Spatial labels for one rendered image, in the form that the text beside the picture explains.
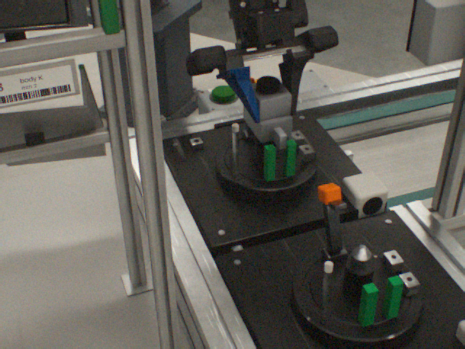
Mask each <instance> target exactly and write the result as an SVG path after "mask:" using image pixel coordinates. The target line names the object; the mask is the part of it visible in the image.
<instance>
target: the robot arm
mask: <svg viewBox="0 0 465 349"><path fill-rule="evenodd" d="M228 2H229V5H230V10H229V11H228V14H229V18H230V19H232V23H233V27H234V31H235V37H236V41H237V43H235V49H231V50H227V51H225V48H224V47H223V46H214V47H206V48H201V49H196V50H195V51H194V52H192V53H190V54H189V55H188V56H187V58H186V68H187V74H188V75H189V76H200V75H204V74H209V73H212V72H213V71H214V69H217V70H218V71H219V74H218V75H216V78H217V79H222V80H225V81H226V83H227V84H228V85H229V86H230V88H231V89H232V90H233V91H234V93H236V95H237V96H238V98H239V99H240V101H241V102H242V103H243V106H244V107H245V109H246V110H247V111H248V113H249V115H250V116H251V118H252V119H253V121H254V123H255V124H258V123H260V117H259V109H258V106H257V104H256V98H255V96H254V91H253V88H252V85H251V77H250V66H247V67H244V62H248V61H252V60H260V59H264V58H268V57H275V56H280V55H282V58H283V63H280V64H278V67H279V71H280V78H281V82H282V85H283V86H284V87H285V88H286V89H287V91H288V92H289V93H290V94H291V114H290V116H295V115H296V106H297V100H298V94H299V85H300V81H301V77H302V72H303V70H304V67H305V65H306V63H307V62H309V61H310V60H311V59H312V58H315V53H319V52H323V51H325V50H327V49H330V48H333V47H336V46H337V45H338V44H339V37H338V33H337V32H336V30H335V29H334V28H333V27H332V26H331V25H327V26H323V27H319V28H311V29H309V30H307V31H305V32H303V33H300V34H299V35H296V36H295V34H294V29H295V28H301V27H307V26H308V24H309V16H308V11H307V5H306V1H305V0H287V1H286V6H285V7H279V6H278V4H279V0H228ZM168 4H170V2H169V0H150V10H151V16H152V15H154V14H155V13H156V12H158V11H159V10H161V9H163V8H164V7H165V6H167V5H168ZM283 39H284V40H283ZM267 45H271V46H273V47H266V46H267ZM274 45H275V46H274ZM254 48H256V50H254V51H249V52H247V49H254Z"/></svg>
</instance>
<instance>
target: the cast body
mask: <svg viewBox="0 0 465 349"><path fill-rule="evenodd" d="M251 85H252V88H253V91H254V96H255V98H256V104H257V106H258V109H259V117H260V123H258V124H255V123H254V121H253V119H252V118H251V116H250V115H249V113H248V111H247V110H246V109H245V107H244V106H243V119H244V121H245V122H246V123H247V124H248V126H249V128H250V129H251V131H252V132H253V133H254V134H255V136H256V138H257V139H258V141H259V142H260V143H268V142H271V141H273V142H274V143H275V145H276V146H277V147H278V149H279V150H282V149H285V148H286V138H288V137H291V133H292V117H291V116H290V114H291V94H290V93H289V92H288V91H287V89H286V88H285V87H284V86H283V85H282V84H281V83H280V81H279V80H278V79H277V78H275V77H272V76H263V77H261V78H259V79H258V80H257V81H256V83H255V84H251Z"/></svg>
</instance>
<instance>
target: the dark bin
mask: <svg viewBox="0 0 465 349"><path fill-rule="evenodd" d="M88 23H89V22H88V16H87V10H86V6H85V5H83V4H82V3H81V0H0V34H3V33H21V32H34V31H50V30H59V29H67V28H83V27H89V25H88Z"/></svg>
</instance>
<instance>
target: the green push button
mask: <svg viewBox="0 0 465 349"><path fill-rule="evenodd" d="M211 98H212V99H213V100H214V101H216V102H218V103H229V102H232V101H233V100H234V99H235V98H236V93H234V91H233V90H232V89H231V88H230V87H229V86H218V87H215V88H214V89H213V90H212V91H211Z"/></svg>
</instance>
